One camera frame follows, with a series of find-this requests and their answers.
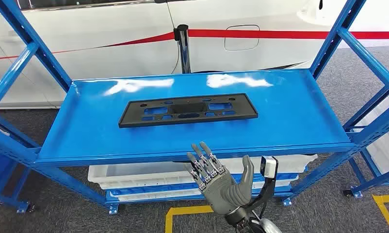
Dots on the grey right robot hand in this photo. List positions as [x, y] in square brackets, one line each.
[213, 189]

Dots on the black plastic plate part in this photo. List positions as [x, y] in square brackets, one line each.
[131, 117]

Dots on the red barrier belt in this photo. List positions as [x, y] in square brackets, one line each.
[278, 34]

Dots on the white car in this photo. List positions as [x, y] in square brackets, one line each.
[101, 29]

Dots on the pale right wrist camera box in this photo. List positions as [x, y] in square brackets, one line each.
[270, 167]

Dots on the black stanchion post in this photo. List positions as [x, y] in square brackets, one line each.
[183, 48]

